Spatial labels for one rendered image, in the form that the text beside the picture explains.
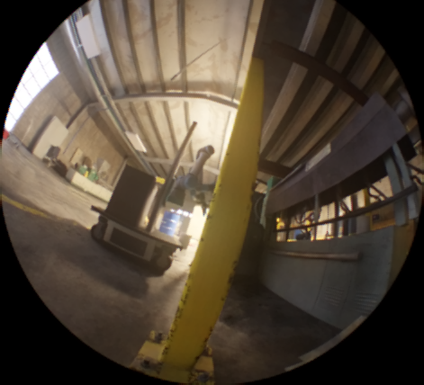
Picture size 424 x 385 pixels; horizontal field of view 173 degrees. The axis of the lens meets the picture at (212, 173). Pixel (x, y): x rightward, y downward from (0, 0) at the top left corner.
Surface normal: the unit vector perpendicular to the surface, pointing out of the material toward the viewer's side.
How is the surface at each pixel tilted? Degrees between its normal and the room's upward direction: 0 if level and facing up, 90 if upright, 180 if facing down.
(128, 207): 90
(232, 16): 171
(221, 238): 90
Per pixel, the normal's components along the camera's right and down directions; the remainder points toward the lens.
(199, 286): 0.06, -0.42
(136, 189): 0.32, -0.33
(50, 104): 0.96, 0.27
